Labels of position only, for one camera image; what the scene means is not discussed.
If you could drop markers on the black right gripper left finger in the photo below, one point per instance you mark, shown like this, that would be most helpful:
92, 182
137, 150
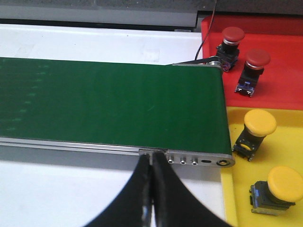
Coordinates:
132, 206

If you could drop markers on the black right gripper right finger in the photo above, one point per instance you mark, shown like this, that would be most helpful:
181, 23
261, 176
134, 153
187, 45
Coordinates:
174, 204

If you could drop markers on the yellow mushroom push button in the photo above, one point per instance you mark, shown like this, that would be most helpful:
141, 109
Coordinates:
257, 124
282, 189

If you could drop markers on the red mushroom push button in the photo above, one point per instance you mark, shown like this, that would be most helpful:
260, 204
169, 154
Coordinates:
228, 50
253, 72

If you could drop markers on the yellow plastic tray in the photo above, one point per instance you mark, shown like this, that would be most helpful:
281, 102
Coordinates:
282, 148

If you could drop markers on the red plastic tray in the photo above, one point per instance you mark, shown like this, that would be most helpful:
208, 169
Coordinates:
272, 45

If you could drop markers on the grey stone counter slab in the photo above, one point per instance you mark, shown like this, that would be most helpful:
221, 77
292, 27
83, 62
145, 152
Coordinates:
288, 7

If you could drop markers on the aluminium conveyor frame rail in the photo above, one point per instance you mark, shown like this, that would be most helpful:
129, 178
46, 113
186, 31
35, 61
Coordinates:
118, 151

